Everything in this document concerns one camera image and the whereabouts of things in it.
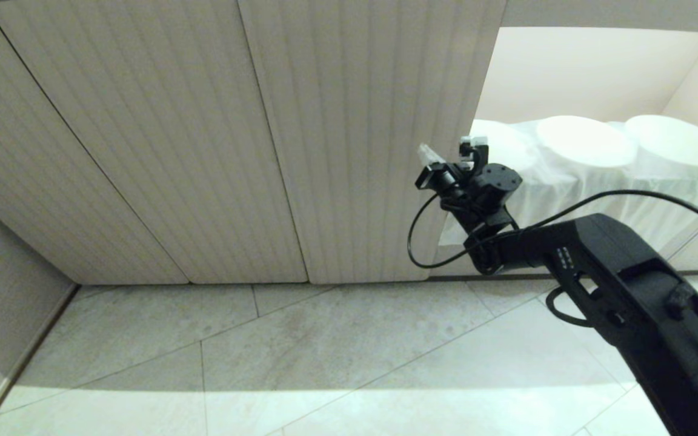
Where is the beige ribbed cabinet door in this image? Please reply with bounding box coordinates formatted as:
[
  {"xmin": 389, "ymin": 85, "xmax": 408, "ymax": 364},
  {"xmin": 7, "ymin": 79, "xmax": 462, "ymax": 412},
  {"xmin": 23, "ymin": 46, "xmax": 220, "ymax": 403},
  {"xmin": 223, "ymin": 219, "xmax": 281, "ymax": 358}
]
[
  {"xmin": 237, "ymin": 0, "xmax": 508, "ymax": 285},
  {"xmin": 0, "ymin": 0, "xmax": 311, "ymax": 285},
  {"xmin": 0, "ymin": 5, "xmax": 190, "ymax": 286}
]

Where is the black cable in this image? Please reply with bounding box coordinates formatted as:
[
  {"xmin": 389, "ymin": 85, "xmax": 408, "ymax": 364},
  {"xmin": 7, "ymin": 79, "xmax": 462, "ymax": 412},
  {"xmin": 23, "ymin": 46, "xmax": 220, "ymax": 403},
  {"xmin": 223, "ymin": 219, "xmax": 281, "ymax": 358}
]
[
  {"xmin": 407, "ymin": 190, "xmax": 698, "ymax": 365},
  {"xmin": 545, "ymin": 286, "xmax": 595, "ymax": 329}
]

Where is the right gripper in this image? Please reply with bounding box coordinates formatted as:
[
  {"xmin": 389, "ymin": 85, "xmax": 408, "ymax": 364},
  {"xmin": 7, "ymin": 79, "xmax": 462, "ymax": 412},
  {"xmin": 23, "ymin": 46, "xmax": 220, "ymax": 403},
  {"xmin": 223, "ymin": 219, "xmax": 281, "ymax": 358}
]
[{"xmin": 414, "ymin": 143, "xmax": 482, "ymax": 210}]

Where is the beige cabinet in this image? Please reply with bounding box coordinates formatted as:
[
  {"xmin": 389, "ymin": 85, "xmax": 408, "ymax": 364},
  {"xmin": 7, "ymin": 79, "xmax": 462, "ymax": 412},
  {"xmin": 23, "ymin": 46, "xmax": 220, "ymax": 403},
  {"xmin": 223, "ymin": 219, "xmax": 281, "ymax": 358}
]
[{"xmin": 0, "ymin": 0, "xmax": 698, "ymax": 286}]

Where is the white dish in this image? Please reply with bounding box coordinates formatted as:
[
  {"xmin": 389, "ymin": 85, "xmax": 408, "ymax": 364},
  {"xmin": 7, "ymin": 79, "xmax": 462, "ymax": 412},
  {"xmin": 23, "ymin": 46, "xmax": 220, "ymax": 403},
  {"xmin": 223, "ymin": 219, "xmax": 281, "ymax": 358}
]
[{"xmin": 624, "ymin": 114, "xmax": 698, "ymax": 170}]

